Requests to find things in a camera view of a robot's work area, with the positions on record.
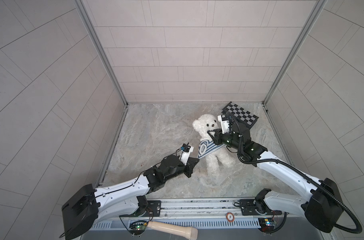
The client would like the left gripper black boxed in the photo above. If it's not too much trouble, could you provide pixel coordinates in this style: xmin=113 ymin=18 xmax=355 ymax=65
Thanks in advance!
xmin=161 ymin=159 xmax=200 ymax=183

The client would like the blue white striped sweater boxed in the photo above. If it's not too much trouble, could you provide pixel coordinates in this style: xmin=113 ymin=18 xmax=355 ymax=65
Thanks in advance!
xmin=198 ymin=139 xmax=226 ymax=159

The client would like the white teddy bear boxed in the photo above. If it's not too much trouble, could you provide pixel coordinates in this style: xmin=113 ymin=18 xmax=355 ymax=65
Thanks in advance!
xmin=192 ymin=114 xmax=235 ymax=177

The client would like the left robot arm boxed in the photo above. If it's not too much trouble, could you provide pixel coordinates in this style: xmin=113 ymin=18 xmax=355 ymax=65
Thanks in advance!
xmin=61 ymin=155 xmax=200 ymax=240

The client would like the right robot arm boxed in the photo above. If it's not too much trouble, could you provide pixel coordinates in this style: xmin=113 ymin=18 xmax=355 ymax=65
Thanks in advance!
xmin=208 ymin=129 xmax=344 ymax=233

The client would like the black white checkerboard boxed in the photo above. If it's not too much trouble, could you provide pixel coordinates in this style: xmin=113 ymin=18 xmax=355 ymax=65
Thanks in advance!
xmin=222 ymin=102 xmax=259 ymax=129

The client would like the red round sticker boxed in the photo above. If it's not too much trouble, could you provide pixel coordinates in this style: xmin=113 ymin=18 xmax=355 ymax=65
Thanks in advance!
xmin=226 ymin=212 xmax=235 ymax=223

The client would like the left circuit board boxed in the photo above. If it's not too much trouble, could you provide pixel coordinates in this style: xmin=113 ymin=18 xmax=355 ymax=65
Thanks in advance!
xmin=129 ymin=220 xmax=148 ymax=236

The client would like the circuit board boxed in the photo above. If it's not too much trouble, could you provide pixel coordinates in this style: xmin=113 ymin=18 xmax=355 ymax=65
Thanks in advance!
xmin=129 ymin=220 xmax=148 ymax=236
xmin=258 ymin=218 xmax=275 ymax=232

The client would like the right circuit board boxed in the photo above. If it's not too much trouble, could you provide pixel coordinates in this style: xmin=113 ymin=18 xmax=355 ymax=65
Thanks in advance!
xmin=258 ymin=218 xmax=275 ymax=232

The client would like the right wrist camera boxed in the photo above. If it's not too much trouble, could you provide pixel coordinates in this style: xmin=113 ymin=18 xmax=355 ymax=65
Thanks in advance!
xmin=218 ymin=112 xmax=233 ymax=134

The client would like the aluminium mounting rail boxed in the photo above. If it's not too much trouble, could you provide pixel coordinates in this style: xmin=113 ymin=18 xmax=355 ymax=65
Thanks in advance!
xmin=75 ymin=196 xmax=325 ymax=223

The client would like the beige cylindrical handle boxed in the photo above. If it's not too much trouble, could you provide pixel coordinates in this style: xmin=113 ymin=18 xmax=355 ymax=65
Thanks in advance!
xmin=147 ymin=221 xmax=198 ymax=240

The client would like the black corrugated cable conduit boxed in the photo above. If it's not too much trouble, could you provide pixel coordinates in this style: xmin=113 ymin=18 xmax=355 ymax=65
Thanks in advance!
xmin=226 ymin=111 xmax=363 ymax=235

